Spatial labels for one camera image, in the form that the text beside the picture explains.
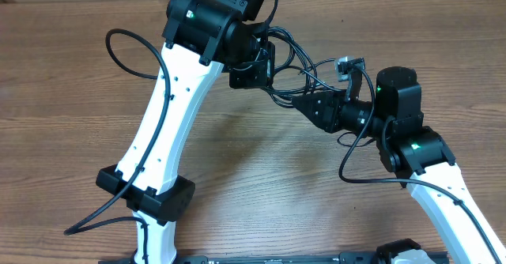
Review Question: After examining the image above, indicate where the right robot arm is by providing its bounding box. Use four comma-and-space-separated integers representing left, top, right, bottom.
292, 66, 505, 263

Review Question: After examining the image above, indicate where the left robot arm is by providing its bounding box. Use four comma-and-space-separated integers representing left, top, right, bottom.
96, 0, 274, 263

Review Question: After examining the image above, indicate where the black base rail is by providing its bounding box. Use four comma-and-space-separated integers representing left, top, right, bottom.
98, 238, 450, 264

